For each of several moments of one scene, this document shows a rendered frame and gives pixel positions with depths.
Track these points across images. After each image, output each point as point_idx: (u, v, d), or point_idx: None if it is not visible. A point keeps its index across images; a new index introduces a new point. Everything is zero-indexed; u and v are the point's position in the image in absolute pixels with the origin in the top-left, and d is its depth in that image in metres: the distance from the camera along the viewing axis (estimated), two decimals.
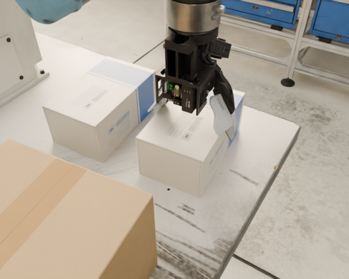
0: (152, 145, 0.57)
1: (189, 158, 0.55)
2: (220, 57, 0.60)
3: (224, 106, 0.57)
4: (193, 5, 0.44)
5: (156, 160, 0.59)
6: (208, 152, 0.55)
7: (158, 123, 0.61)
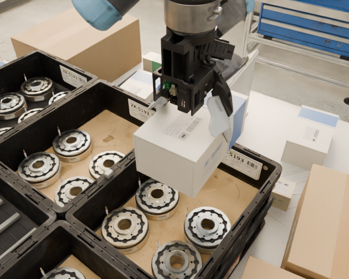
0: (148, 143, 0.58)
1: (183, 157, 0.55)
2: (222, 58, 0.60)
3: (222, 108, 0.57)
4: (189, 5, 0.44)
5: (152, 158, 0.60)
6: (202, 153, 0.55)
7: (157, 121, 0.61)
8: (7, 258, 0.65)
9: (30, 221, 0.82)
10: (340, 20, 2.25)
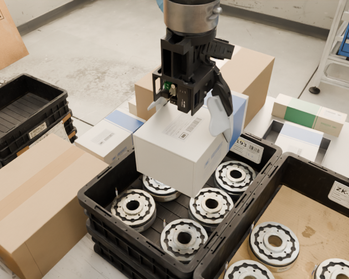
0: (148, 143, 0.58)
1: (183, 157, 0.55)
2: (222, 58, 0.60)
3: (222, 108, 0.57)
4: (188, 5, 0.44)
5: (152, 158, 0.60)
6: (202, 153, 0.55)
7: (157, 121, 0.61)
8: None
9: None
10: None
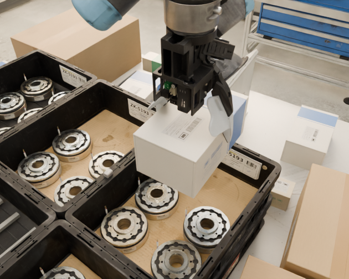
0: (148, 143, 0.58)
1: (183, 157, 0.55)
2: (222, 58, 0.60)
3: (222, 108, 0.57)
4: (188, 5, 0.44)
5: (152, 158, 0.60)
6: (202, 153, 0.55)
7: (157, 121, 0.61)
8: (6, 258, 0.65)
9: (30, 221, 0.82)
10: (340, 20, 2.26)
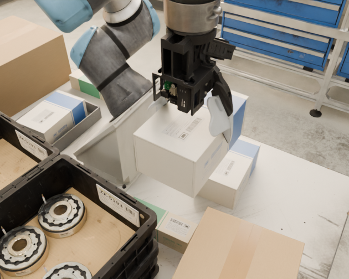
0: (148, 143, 0.58)
1: (183, 157, 0.55)
2: (222, 58, 0.60)
3: (222, 108, 0.57)
4: (188, 5, 0.44)
5: (152, 158, 0.60)
6: (202, 153, 0.55)
7: (157, 121, 0.61)
8: None
9: None
10: (302, 30, 2.16)
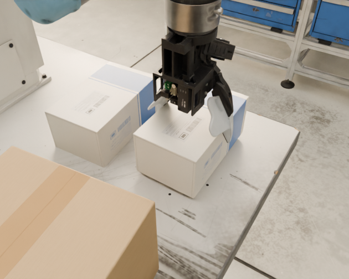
0: (148, 143, 0.58)
1: (183, 157, 0.55)
2: (222, 58, 0.60)
3: (222, 108, 0.57)
4: (189, 5, 0.44)
5: (152, 158, 0.60)
6: (202, 153, 0.55)
7: (157, 121, 0.61)
8: None
9: None
10: None
